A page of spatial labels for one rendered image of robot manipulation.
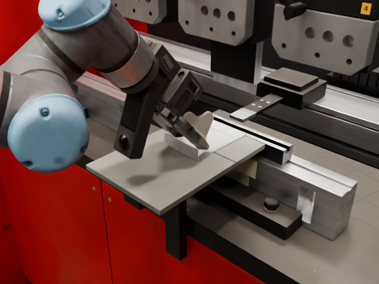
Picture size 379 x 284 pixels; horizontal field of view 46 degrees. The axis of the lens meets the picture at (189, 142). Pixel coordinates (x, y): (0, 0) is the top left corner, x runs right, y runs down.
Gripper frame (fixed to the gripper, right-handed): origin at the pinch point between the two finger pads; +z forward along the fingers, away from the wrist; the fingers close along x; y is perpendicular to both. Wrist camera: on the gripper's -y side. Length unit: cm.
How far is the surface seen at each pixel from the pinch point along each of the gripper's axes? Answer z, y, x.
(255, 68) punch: -1.9, 16.5, -4.7
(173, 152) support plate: -1.3, -3.1, 0.6
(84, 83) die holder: 7.6, 2.7, 45.6
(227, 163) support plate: 1.2, -0.2, -8.3
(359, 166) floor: 190, 69, 37
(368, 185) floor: 181, 58, 25
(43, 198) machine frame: 26, -29, 55
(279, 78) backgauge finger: 18.5, 25.8, 3.7
